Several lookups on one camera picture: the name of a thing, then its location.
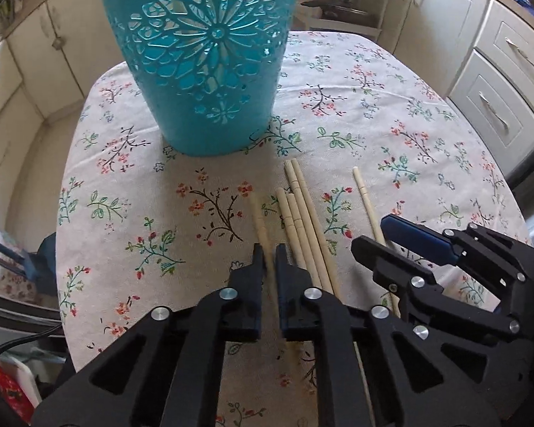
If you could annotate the dark blue plastic object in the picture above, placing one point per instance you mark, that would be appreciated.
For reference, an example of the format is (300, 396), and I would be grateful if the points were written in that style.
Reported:
(42, 262)

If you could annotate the cream base cabinets under sink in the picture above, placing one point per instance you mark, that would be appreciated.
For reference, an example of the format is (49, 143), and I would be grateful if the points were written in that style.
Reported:
(40, 53)

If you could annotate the teal and white folding rack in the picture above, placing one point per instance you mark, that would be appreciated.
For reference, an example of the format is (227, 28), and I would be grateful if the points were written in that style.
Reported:
(40, 369)

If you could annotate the red patterned bag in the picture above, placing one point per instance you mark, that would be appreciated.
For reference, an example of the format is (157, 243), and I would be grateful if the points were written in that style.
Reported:
(4, 391)

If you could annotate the white plastic bag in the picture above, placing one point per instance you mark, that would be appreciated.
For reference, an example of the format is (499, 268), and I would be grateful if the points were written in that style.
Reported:
(0, 253)

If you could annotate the dark lidded pot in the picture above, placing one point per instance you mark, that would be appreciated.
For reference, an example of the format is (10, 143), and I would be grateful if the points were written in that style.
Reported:
(338, 4)

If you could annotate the pile of wooden chopsticks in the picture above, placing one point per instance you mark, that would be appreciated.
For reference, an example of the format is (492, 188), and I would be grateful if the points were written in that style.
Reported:
(300, 213)

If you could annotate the single pale chopstick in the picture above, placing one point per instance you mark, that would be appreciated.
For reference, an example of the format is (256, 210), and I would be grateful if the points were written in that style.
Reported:
(258, 222)
(367, 204)

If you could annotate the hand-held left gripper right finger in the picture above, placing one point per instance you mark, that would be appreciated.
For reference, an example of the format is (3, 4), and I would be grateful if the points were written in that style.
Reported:
(298, 307)

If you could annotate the teal openwork plastic basket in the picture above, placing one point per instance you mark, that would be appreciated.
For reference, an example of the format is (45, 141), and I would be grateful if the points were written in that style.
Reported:
(204, 53)

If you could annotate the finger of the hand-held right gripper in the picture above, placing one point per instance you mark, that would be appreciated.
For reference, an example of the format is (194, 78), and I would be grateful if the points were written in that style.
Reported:
(391, 262)
(418, 238)

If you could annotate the cream panelled base cabinets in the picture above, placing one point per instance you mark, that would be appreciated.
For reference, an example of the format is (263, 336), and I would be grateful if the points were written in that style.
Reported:
(494, 75)

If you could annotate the floral tablecloth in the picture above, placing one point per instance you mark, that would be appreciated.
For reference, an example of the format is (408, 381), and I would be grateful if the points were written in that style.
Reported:
(160, 187)

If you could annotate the grey sliding door frame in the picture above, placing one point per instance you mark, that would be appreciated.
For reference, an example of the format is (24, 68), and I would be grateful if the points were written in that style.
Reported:
(18, 309)

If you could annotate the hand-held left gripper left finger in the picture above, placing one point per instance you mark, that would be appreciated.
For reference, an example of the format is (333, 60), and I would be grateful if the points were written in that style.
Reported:
(244, 302)

